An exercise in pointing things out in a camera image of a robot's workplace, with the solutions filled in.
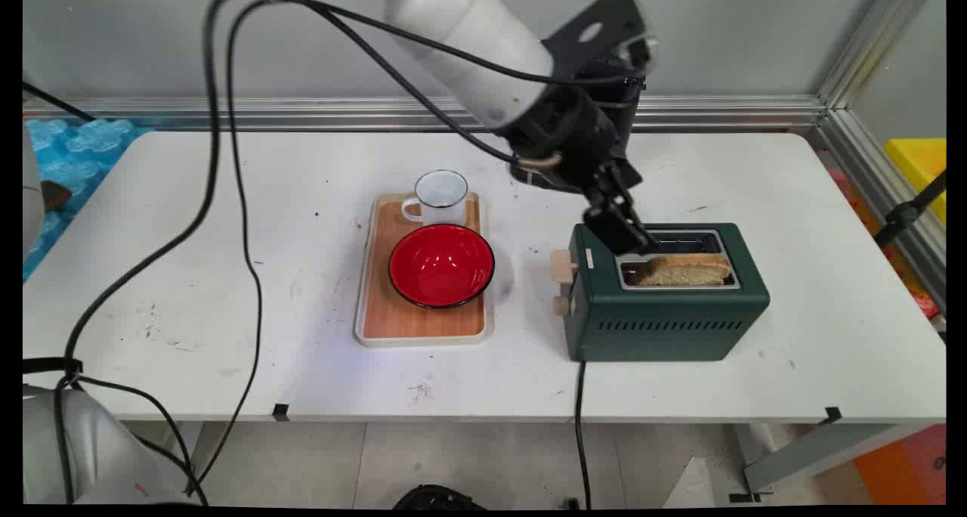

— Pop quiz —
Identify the blue foam mat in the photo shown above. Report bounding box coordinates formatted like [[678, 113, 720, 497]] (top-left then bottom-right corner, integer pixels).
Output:
[[23, 118, 159, 282]]

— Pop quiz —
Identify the black toaster power cord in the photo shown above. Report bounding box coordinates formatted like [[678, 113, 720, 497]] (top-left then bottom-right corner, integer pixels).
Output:
[[574, 360, 592, 510]]

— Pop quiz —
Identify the black round object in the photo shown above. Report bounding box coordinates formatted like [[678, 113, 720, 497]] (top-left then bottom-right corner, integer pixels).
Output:
[[391, 484, 488, 510]]

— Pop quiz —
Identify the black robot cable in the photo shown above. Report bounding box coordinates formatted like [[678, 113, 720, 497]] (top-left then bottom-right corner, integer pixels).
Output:
[[53, 0, 643, 506], [185, 0, 564, 495]]

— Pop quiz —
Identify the red bowl black rim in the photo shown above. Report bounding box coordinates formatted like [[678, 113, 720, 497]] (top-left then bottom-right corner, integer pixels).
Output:
[[388, 224, 496, 310]]

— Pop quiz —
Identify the toasted bread slice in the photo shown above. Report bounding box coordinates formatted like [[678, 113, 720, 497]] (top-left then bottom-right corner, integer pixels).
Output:
[[638, 254, 734, 286]]

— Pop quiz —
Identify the wooden tray white rim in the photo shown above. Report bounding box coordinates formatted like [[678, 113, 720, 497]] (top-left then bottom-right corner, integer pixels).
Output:
[[354, 191, 496, 348]]

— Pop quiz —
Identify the yellow box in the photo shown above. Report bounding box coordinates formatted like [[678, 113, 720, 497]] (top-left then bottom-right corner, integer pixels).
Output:
[[882, 138, 947, 227]]

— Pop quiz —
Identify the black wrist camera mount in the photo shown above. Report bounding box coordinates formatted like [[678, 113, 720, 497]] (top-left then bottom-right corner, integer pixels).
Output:
[[540, 0, 657, 132]]

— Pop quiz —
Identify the aluminium frame rail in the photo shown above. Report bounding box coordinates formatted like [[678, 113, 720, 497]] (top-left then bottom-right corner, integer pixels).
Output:
[[23, 95, 828, 132]]

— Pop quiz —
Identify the aluminium frame post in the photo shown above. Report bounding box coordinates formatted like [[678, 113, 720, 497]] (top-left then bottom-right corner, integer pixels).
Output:
[[812, 0, 947, 314]]

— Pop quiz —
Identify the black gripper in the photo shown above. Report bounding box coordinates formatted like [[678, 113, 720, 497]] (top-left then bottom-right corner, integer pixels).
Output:
[[495, 86, 660, 258]]

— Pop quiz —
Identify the dark green toaster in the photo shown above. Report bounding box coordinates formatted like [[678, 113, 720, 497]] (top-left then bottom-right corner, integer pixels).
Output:
[[550, 223, 771, 364]]

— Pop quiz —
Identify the white table leg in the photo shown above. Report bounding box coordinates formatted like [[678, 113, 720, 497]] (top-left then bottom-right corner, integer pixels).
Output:
[[729, 423, 919, 503]]

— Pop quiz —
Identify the white enamel mug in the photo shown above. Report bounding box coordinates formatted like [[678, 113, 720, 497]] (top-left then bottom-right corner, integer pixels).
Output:
[[400, 169, 470, 228]]

